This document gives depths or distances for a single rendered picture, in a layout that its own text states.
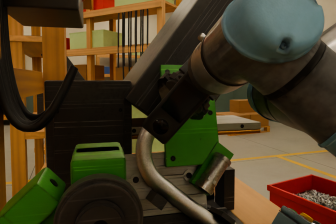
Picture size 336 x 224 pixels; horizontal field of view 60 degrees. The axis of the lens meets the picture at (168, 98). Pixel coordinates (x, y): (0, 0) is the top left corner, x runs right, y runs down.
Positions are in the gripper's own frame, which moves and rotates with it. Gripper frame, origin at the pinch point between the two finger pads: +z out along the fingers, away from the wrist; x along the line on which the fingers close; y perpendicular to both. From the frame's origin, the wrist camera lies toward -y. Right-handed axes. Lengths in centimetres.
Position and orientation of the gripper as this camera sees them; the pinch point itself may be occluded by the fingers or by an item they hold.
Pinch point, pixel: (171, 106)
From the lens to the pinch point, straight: 56.5
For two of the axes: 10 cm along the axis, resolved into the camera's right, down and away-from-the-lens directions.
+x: -7.4, -6.8, -0.2
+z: -2.2, 2.1, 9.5
